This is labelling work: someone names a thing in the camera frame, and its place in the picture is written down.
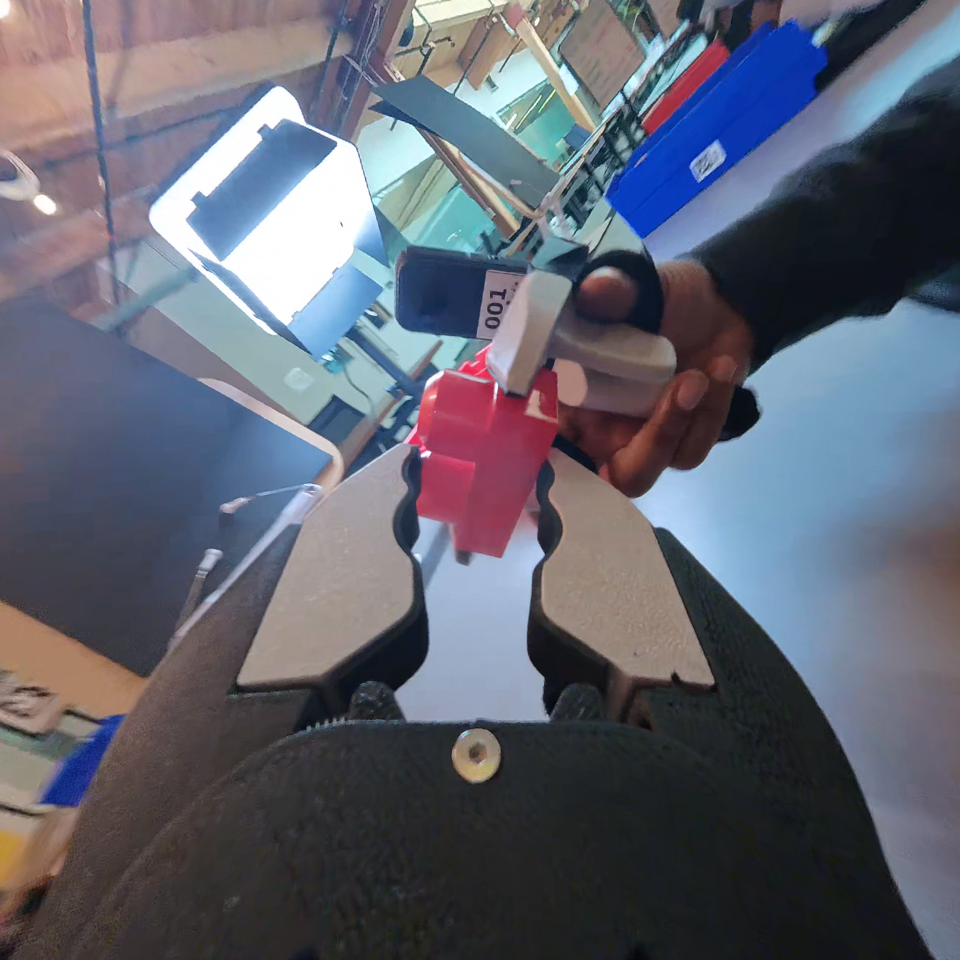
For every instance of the blue bin with white label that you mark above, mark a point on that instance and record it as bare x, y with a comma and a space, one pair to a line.
675, 172

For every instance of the blue plastic bin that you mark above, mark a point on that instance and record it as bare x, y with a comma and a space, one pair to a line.
82, 765

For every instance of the red toy block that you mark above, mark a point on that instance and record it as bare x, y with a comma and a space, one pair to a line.
480, 450

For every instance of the studio light panel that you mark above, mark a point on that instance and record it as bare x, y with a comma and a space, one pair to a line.
300, 225

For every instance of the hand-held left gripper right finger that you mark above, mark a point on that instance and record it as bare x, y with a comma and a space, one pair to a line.
615, 592

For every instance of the black board with pale rim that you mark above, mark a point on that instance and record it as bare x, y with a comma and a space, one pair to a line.
112, 465

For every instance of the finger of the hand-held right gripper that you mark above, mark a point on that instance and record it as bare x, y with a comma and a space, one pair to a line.
529, 330

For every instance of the ceiling light bulb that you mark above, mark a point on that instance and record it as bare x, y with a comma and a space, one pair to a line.
43, 202

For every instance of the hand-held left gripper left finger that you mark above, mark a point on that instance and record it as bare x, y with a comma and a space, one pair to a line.
337, 592

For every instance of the black flag panel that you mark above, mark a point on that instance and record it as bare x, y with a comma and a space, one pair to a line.
465, 127

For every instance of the fiducial marker sign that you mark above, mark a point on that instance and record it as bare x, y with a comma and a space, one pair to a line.
22, 701

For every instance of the red storage tote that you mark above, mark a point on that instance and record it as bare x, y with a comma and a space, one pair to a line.
690, 82

